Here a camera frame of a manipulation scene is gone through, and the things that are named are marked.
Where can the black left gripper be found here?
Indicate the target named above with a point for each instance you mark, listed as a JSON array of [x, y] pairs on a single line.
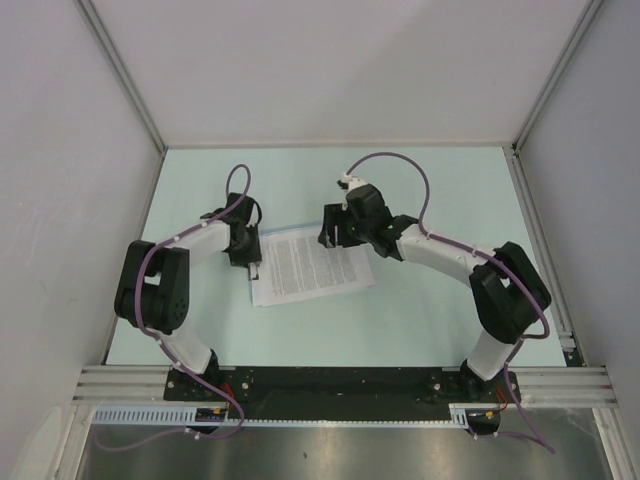
[[253, 255]]

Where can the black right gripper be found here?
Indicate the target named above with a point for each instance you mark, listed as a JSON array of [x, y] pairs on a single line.
[[335, 215]]

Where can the metal folder clip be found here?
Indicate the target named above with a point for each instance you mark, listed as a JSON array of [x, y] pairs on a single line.
[[254, 272]]

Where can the blue clipboard folder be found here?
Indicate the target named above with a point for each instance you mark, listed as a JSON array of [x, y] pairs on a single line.
[[287, 261]]

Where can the table form paper sheet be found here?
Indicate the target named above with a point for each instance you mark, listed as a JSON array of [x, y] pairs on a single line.
[[263, 294]]

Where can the text paper sheet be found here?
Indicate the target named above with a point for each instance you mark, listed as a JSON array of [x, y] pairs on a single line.
[[340, 270]]

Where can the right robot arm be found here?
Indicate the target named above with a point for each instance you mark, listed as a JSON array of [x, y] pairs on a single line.
[[508, 293]]

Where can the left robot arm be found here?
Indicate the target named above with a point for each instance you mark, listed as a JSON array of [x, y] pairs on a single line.
[[153, 292]]

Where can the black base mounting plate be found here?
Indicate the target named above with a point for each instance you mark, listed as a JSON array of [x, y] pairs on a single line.
[[355, 391]]

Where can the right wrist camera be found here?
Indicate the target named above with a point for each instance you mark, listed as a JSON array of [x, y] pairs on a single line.
[[348, 183]]

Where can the right aluminium frame post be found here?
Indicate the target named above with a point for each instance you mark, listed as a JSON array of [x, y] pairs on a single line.
[[569, 50]]

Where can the aluminium frame post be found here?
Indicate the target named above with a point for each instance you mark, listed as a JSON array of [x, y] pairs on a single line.
[[110, 51], [569, 50]]

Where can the slotted cable duct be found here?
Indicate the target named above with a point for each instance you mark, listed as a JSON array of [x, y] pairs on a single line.
[[446, 416]]

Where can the left aluminium frame post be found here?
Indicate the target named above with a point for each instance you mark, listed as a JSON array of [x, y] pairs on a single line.
[[110, 51]]

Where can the aluminium front frame rail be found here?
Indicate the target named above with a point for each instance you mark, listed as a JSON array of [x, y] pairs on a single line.
[[542, 387]]

